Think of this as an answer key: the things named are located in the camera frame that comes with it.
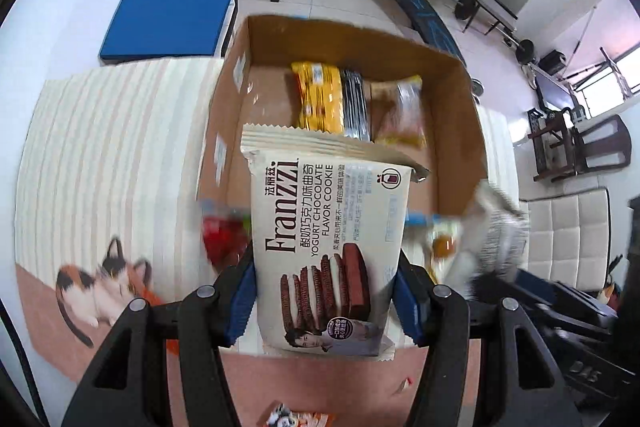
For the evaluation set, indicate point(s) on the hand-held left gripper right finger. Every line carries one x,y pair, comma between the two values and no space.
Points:
407,307

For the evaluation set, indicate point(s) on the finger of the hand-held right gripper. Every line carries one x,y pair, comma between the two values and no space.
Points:
492,284

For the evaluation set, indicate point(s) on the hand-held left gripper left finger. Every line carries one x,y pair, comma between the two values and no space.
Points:
242,302

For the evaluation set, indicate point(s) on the white silver snack packet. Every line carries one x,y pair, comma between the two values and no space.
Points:
500,232

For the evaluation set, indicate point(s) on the red triangular snack packet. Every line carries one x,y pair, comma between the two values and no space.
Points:
220,239

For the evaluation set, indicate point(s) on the cream chocolate cookie packet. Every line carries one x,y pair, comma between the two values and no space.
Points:
325,227

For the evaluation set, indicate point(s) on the brown cardboard box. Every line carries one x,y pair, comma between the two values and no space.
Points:
350,47

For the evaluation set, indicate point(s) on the yellow orange snack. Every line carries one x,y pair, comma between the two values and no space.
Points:
442,246

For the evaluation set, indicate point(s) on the small red wrapper scrap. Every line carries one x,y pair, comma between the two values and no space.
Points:
402,385

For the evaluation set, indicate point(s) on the orange white printed snack packet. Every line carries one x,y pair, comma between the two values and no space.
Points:
300,418

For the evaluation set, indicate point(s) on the dark wooden chair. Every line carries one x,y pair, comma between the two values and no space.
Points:
600,147

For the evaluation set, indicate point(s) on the clear brown snack packet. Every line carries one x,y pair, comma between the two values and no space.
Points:
400,117

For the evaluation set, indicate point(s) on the black monitor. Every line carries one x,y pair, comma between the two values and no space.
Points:
555,92

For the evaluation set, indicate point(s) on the striped cat printed blanket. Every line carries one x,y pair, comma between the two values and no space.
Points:
100,157

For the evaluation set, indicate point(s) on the black snack packet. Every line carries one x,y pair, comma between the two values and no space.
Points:
355,107

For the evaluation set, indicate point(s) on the yellow snack packet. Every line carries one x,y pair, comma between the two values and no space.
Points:
317,97

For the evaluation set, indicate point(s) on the black box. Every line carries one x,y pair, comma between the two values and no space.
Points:
552,61

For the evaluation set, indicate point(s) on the window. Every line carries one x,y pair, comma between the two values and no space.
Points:
615,77

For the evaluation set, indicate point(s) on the black blue sit-up bench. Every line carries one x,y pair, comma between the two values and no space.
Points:
425,17

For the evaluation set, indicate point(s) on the small barbell on floor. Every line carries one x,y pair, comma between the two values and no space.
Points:
466,6

